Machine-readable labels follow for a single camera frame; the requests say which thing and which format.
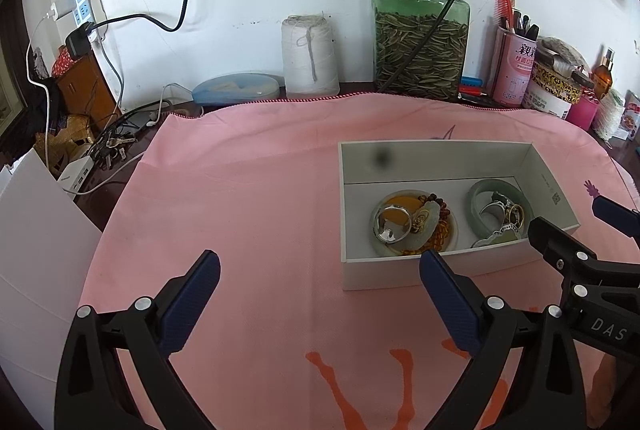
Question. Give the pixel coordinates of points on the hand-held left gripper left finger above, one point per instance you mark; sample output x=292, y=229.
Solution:
x=192, y=305

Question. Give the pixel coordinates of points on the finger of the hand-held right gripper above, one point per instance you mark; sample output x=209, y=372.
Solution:
x=617, y=216
x=545, y=235

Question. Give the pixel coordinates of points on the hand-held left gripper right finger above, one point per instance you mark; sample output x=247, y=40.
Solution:
x=450, y=305

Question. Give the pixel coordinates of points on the silver-framed gourd pendant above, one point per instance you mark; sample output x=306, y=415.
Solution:
x=495, y=238

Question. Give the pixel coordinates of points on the white cardboard box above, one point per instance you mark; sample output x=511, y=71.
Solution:
x=375, y=272

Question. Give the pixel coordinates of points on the pale jade pendant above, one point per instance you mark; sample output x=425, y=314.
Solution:
x=425, y=217

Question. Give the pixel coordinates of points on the person's right hand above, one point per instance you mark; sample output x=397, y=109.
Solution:
x=607, y=390

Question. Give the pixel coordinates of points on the green jade bangle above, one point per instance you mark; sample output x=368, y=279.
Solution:
x=475, y=205

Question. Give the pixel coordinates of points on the white thread cone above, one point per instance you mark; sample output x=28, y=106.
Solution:
x=609, y=115

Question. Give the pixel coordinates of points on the snack packet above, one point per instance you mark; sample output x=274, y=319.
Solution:
x=631, y=115

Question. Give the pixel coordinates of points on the translucent pale bangle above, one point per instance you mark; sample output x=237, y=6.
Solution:
x=374, y=230

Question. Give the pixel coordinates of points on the orange amber disc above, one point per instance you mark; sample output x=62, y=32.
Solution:
x=397, y=210

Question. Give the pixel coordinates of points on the pink cloth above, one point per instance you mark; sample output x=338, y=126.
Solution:
x=250, y=190

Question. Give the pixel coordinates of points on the white plastic tub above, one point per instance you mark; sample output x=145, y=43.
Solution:
x=542, y=102

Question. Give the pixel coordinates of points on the amber glass bottle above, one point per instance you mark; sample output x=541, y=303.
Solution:
x=602, y=77

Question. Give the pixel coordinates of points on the yellow black patterned tin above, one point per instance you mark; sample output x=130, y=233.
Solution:
x=550, y=82

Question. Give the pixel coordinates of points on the white cardboard sheet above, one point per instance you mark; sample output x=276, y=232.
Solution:
x=40, y=260

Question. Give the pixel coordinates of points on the red utility knife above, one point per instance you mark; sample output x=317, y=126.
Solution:
x=472, y=91

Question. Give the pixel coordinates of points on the pink tin can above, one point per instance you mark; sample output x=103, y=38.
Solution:
x=510, y=75

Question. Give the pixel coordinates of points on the grey cloth bundle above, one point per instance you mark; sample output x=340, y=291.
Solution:
x=565, y=50

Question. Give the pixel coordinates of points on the white power adapter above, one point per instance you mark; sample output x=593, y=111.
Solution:
x=75, y=175

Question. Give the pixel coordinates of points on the bunch of keys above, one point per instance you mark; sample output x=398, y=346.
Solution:
x=115, y=145

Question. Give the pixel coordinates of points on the bundle of dark pens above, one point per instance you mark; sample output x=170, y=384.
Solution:
x=525, y=27

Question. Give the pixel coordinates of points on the golden wrapper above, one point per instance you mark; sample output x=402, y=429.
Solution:
x=70, y=135

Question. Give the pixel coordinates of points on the blue glasses case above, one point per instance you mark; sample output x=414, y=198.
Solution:
x=235, y=90

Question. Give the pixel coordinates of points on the red comb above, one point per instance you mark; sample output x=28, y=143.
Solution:
x=504, y=7

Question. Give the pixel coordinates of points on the glass jar of seeds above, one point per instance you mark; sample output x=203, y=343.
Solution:
x=400, y=50

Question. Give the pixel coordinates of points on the orange wooden box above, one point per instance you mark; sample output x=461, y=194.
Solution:
x=85, y=85

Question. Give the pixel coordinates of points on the white thread spool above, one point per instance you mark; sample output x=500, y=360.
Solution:
x=310, y=70

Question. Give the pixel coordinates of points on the red patterned cloth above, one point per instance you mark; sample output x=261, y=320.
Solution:
x=62, y=62

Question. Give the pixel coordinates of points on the black charger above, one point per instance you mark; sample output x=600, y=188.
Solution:
x=77, y=42

